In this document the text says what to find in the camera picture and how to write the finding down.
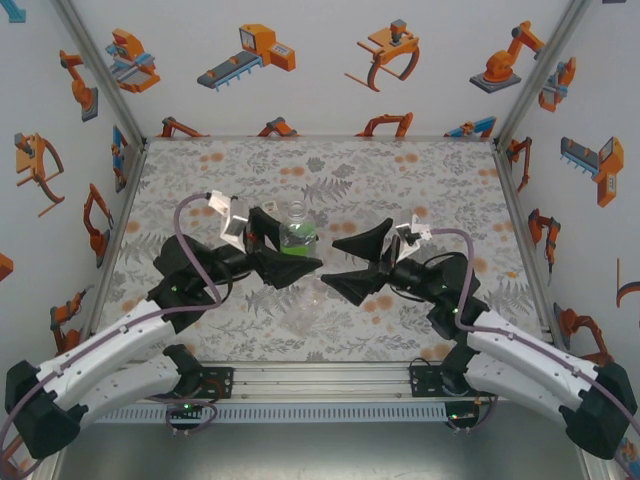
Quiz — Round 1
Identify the clear bottle with green label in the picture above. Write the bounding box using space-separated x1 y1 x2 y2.
278 199 319 260

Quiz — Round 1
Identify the floral printed tablecloth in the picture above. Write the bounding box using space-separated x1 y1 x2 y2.
94 137 557 364

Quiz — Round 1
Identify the grey metal base panel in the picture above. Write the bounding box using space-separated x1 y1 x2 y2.
54 422 586 480

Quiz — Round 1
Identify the aluminium side rail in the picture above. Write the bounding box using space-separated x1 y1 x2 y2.
82 139 150 341
492 139 571 351

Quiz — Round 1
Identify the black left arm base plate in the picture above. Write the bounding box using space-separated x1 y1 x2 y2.
198 366 236 401

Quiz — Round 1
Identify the aluminium front rail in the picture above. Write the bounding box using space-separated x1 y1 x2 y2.
117 360 506 402

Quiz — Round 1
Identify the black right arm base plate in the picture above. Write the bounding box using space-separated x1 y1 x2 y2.
408 360 447 400

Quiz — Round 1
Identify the aluminium rear rail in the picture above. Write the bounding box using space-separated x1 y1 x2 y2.
144 132 499 142

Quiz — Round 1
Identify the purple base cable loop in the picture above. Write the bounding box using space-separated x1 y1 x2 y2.
141 387 220 437

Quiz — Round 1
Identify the thin dark base cable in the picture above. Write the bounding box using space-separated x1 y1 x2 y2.
446 393 497 435

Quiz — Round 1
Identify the grey slotted cable duct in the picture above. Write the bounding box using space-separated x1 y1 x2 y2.
94 402 449 425

